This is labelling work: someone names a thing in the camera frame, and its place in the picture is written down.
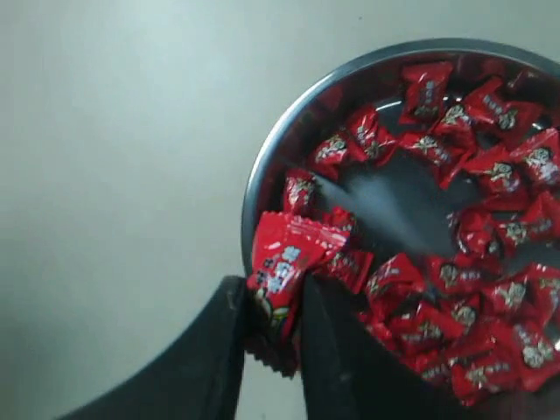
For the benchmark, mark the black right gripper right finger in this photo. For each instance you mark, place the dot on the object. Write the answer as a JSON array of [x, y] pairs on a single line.
[[347, 374]]

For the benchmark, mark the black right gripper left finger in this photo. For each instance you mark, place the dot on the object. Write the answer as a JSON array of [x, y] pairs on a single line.
[[197, 377]]

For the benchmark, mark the red candy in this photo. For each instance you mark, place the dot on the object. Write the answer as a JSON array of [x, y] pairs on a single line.
[[286, 247]]

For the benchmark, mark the round stainless steel plate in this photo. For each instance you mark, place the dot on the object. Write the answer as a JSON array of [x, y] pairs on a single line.
[[441, 159]]

